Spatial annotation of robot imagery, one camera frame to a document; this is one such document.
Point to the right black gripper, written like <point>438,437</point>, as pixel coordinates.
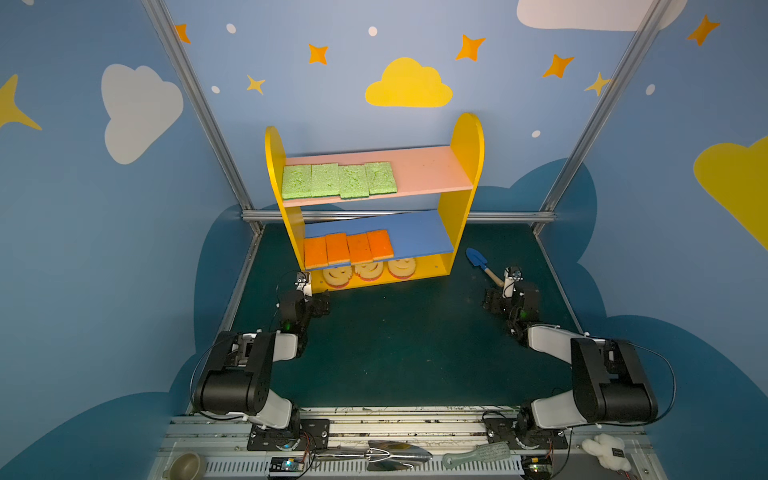
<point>495,301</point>

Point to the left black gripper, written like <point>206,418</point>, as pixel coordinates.
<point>318,303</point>

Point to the smiley sponge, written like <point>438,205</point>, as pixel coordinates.
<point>402,269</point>
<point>370,271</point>
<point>338,277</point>

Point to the orange sponge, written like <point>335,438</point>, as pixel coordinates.
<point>380,245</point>
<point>337,249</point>
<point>359,249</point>
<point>315,253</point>

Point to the green sponge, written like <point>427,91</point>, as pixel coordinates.
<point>353,183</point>
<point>325,180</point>
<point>380,178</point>
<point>297,182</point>

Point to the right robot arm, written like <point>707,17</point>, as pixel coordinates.
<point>608,380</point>

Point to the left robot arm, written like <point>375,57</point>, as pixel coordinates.
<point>235,381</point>

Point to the yellow shelf with pink and blue boards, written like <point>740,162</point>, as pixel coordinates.
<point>432,236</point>

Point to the blue toy shovel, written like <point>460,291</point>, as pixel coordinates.
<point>478,260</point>

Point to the pale green brush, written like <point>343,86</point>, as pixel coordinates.
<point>491,452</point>

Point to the green circuit board left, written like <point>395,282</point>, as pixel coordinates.
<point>287,466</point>

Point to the circuit board right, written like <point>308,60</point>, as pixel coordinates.
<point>536,468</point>

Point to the white plush toy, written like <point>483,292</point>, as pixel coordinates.
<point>609,450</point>

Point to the silver metal trowel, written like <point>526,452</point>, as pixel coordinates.
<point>380,455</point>

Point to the small round bowl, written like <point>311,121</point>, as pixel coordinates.
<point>187,466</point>

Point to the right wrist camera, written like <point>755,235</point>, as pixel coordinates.
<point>512,275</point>

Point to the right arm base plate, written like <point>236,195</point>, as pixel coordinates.
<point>529,437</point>

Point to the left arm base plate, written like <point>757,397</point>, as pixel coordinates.
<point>308,434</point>

